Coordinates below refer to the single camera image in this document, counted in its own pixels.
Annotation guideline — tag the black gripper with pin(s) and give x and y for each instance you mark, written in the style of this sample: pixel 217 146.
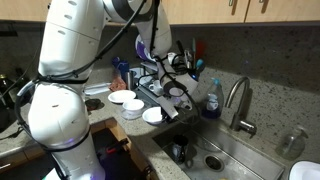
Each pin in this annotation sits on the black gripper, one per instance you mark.
pixel 182 101

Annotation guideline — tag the white ribbed bowl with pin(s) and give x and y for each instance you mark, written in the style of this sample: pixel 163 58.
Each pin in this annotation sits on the white ribbed bowl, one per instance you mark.
pixel 152 115

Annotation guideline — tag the white bowl with flower print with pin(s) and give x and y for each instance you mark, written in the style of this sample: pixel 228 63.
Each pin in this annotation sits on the white bowl with flower print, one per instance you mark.
pixel 133 105

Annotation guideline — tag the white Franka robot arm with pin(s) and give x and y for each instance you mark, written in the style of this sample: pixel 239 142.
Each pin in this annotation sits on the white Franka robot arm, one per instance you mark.
pixel 66 40

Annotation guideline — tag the large plate in rack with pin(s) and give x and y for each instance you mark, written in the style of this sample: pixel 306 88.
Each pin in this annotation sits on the large plate in rack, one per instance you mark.
pixel 141 48

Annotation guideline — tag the plain white mug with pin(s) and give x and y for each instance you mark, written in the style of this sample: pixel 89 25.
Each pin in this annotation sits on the plain white mug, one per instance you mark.
pixel 156 87

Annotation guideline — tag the black mug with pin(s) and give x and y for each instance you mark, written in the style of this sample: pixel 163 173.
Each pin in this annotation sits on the black mug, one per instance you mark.
pixel 180 148

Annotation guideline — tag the blue dish soap bottle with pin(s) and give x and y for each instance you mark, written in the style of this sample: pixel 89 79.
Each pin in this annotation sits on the blue dish soap bottle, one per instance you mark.
pixel 212 103

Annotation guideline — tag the black utensil holder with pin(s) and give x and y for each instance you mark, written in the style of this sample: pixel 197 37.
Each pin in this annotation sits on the black utensil holder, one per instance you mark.
pixel 195 75

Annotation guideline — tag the silver metal cup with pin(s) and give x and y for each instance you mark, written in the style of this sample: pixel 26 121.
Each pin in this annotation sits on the silver metal cup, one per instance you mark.
pixel 130 80

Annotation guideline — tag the red black clamp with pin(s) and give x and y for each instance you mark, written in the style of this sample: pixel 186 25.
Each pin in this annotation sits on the red black clamp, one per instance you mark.
pixel 115 148

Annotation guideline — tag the white mug with red print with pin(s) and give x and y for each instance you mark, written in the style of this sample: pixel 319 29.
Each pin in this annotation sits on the white mug with red print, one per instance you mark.
pixel 171 58

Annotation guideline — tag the blue spatula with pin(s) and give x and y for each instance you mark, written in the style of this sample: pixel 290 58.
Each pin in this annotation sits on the blue spatula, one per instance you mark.
pixel 199 63

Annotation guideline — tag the round sink drain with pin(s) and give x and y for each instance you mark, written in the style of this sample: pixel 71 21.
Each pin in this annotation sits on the round sink drain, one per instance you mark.
pixel 214 162

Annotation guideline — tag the black robot cart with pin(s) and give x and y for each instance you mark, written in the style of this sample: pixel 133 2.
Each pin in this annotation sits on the black robot cart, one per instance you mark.
pixel 116 163

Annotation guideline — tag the black kitchen utensil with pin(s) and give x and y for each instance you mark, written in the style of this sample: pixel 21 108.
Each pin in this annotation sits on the black kitchen utensil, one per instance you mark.
pixel 180 50

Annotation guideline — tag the metal faucet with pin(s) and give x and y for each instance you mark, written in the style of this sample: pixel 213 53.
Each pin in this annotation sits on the metal faucet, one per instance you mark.
pixel 238 120

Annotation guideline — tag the white flat tray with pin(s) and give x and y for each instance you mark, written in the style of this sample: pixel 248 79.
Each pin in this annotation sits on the white flat tray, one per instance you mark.
pixel 98 88

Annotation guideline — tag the dark round lid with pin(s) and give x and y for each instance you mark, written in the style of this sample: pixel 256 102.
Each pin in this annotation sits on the dark round lid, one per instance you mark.
pixel 92 104

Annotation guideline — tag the red spatula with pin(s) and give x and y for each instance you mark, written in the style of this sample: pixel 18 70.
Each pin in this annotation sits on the red spatula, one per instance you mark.
pixel 200 50

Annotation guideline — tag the stainless steel sink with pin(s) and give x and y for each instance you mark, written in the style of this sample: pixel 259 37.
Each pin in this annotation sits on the stainless steel sink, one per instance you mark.
pixel 240 156

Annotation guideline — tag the wooden upper cabinets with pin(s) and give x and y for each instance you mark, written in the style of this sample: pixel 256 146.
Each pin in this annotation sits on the wooden upper cabinets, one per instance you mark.
pixel 206 10

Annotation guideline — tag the clear glass jar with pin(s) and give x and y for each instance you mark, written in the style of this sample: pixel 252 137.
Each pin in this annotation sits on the clear glass jar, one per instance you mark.
pixel 292 146

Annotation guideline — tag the dark glass bottle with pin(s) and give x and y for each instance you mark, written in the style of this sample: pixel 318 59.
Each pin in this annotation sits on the dark glass bottle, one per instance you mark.
pixel 5 88

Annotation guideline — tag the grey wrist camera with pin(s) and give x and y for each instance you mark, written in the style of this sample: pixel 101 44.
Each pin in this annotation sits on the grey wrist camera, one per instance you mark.
pixel 166 106

